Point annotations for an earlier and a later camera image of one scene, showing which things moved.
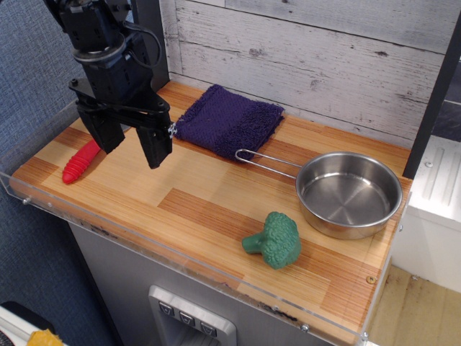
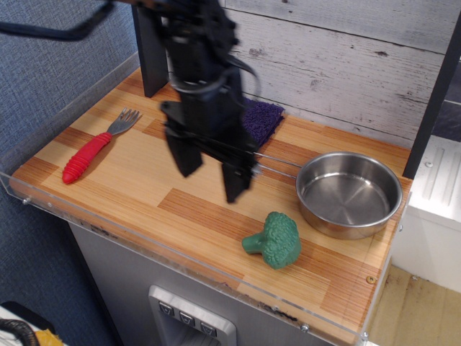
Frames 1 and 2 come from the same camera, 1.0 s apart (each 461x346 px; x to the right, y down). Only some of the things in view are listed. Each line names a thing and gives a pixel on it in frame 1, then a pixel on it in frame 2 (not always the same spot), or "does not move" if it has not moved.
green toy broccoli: x=279 y=242 does not move
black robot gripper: x=119 y=84 -> x=212 y=109
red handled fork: x=80 y=161 does not move
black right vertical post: x=431 y=114 does not move
